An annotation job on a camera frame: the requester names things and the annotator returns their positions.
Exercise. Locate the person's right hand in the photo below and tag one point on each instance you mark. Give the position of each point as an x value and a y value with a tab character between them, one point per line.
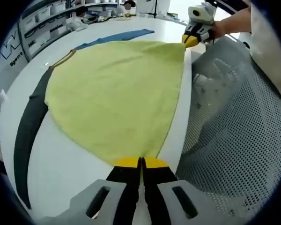
219	29

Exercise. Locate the grey metal shelf rack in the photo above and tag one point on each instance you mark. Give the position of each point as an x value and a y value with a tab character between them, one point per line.
32	30

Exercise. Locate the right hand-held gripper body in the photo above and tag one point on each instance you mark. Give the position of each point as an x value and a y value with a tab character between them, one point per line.
203	14

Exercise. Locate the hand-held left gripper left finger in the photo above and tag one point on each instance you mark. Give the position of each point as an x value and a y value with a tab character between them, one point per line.
126	182

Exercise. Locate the yellow grey blue garment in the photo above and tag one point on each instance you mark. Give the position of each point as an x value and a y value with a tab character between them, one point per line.
112	93

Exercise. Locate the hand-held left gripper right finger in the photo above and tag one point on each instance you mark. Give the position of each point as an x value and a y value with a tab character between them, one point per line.
159	182

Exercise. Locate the row of white storage boxes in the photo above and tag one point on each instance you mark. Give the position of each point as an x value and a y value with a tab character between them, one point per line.
44	12

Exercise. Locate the grey mesh office chair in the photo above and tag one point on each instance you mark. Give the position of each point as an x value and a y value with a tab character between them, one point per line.
236	117

